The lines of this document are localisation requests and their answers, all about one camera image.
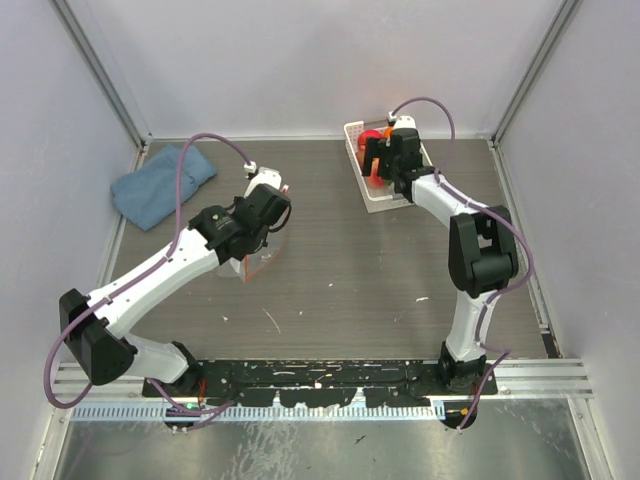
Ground blue folded cloth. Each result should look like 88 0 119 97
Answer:
111 145 217 231

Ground aluminium corner post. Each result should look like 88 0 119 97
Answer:
50 0 152 148
490 0 583 148

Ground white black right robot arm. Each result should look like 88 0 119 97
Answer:
356 128 519 394

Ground blue slotted cable duct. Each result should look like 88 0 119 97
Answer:
71 401 445 422

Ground left aluminium corner post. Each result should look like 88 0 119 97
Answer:
50 0 152 148

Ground pink toy peach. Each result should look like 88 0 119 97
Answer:
367 166 385 189

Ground red toy apple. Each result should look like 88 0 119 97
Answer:
357 129 383 151

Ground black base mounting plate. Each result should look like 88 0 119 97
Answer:
162 360 498 408

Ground clear zip bag orange zipper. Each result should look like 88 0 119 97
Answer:
217 182 288 282

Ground brown toy kiwi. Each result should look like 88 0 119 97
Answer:
356 151 365 169

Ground white perforated plastic basket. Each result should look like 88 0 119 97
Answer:
344 121 434 213

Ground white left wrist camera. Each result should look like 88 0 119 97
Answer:
243 161 282 195

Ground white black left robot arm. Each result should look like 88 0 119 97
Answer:
59 183 291 396

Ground right aluminium corner post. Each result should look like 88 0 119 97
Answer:
490 0 583 148

